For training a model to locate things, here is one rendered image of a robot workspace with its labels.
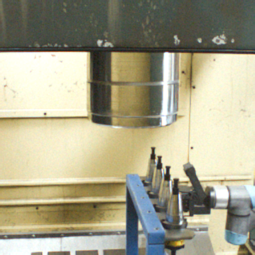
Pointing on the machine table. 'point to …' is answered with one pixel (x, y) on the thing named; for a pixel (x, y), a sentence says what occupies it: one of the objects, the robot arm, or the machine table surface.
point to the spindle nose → (132, 89)
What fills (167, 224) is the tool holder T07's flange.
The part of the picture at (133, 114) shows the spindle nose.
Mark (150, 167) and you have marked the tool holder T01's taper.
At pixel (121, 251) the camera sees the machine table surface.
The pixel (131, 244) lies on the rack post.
